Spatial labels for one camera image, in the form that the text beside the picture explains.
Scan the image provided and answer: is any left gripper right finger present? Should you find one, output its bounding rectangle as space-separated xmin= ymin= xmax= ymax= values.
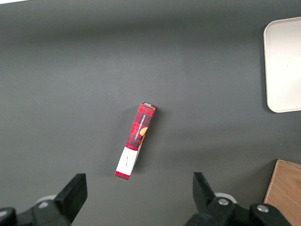
xmin=185 ymin=172 xmax=246 ymax=226

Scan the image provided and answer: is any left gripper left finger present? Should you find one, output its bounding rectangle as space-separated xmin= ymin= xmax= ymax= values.
xmin=16 ymin=173 xmax=88 ymax=226

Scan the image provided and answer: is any beige rectangular tray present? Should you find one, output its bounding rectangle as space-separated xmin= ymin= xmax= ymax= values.
xmin=263 ymin=16 xmax=301 ymax=113

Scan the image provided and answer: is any wooden two-drawer cabinet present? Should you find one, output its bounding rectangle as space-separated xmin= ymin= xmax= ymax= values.
xmin=263 ymin=159 xmax=301 ymax=226

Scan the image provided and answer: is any red plaid shortbread box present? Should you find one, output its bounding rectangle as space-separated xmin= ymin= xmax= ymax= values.
xmin=114 ymin=102 xmax=157 ymax=181

